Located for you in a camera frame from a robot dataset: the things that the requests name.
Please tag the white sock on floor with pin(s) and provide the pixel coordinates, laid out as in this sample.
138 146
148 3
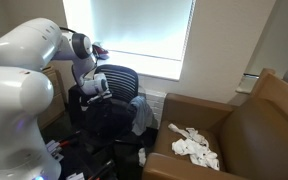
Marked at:
142 157

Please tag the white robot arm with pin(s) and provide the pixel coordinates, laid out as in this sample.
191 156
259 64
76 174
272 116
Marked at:
25 92

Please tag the white socks pile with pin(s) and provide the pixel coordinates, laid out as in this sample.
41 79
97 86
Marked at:
195 146

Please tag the blue denim garment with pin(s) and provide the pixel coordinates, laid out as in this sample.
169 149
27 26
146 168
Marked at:
143 114

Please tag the light wooden dresser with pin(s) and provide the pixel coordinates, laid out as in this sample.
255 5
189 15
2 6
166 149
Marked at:
56 108

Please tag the brown leather sofa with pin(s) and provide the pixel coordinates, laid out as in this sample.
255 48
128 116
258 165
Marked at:
251 140

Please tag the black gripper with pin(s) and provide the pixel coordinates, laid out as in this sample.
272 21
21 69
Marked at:
99 98

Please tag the black office chair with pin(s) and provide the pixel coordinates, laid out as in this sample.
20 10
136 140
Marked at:
122 84

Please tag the black garment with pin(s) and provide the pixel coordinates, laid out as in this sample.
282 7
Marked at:
106 119

